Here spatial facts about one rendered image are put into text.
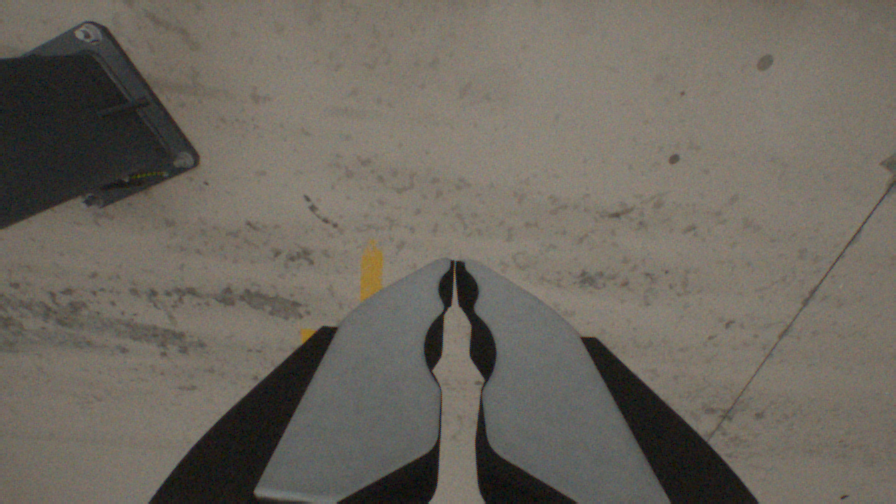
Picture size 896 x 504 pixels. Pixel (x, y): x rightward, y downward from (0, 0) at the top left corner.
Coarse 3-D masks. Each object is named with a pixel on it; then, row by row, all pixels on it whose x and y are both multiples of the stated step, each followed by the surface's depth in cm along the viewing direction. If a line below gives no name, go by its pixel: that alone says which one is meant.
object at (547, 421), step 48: (480, 288) 11; (480, 336) 10; (528, 336) 9; (576, 336) 9; (528, 384) 8; (576, 384) 8; (480, 432) 8; (528, 432) 7; (576, 432) 7; (624, 432) 7; (480, 480) 7; (528, 480) 6; (576, 480) 6; (624, 480) 6
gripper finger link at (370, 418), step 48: (384, 288) 11; (432, 288) 11; (336, 336) 9; (384, 336) 9; (432, 336) 10; (336, 384) 8; (384, 384) 8; (432, 384) 8; (288, 432) 7; (336, 432) 7; (384, 432) 7; (432, 432) 7; (288, 480) 6; (336, 480) 6; (384, 480) 6; (432, 480) 7
